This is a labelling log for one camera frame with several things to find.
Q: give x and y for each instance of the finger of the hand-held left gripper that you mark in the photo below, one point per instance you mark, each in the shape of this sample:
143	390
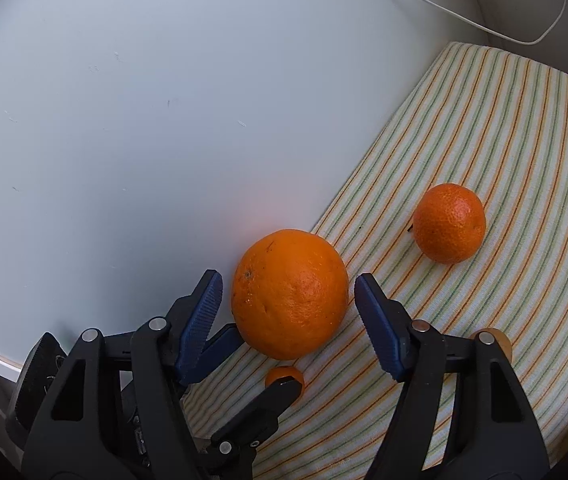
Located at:
221	346
259	415

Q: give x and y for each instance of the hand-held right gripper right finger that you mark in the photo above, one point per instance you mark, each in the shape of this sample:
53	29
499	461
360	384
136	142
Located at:
381	332

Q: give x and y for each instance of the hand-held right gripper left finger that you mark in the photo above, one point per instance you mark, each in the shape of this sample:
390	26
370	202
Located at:
198	330

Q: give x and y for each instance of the small kumquat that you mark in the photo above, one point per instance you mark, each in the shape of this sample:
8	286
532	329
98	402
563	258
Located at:
284	373

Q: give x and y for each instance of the round orange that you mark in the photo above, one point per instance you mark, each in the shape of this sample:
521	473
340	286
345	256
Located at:
289	295

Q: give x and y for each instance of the small mandarin with stem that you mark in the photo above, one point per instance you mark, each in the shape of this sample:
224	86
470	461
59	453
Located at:
449	222

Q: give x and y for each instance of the striped cloth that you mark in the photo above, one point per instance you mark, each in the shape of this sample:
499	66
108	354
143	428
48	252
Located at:
464	135

